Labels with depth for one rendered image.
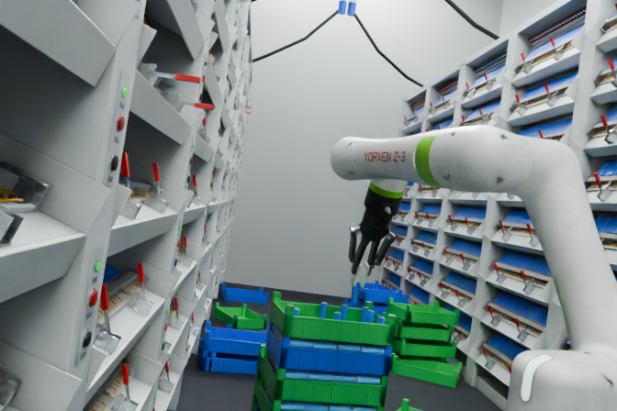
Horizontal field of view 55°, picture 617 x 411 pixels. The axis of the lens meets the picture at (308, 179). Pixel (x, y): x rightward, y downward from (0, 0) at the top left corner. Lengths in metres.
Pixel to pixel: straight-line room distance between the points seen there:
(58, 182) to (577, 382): 0.72
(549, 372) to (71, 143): 0.70
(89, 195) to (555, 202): 0.81
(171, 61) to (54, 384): 0.85
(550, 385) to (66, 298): 0.65
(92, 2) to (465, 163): 0.67
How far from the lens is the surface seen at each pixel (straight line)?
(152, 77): 0.87
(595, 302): 1.10
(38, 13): 0.46
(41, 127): 0.64
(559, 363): 0.95
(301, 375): 1.59
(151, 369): 1.37
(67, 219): 0.63
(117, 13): 0.64
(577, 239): 1.13
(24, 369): 0.66
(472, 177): 1.06
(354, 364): 1.61
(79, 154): 0.63
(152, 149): 1.32
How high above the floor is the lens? 0.75
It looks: 2 degrees up
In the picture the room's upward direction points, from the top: 8 degrees clockwise
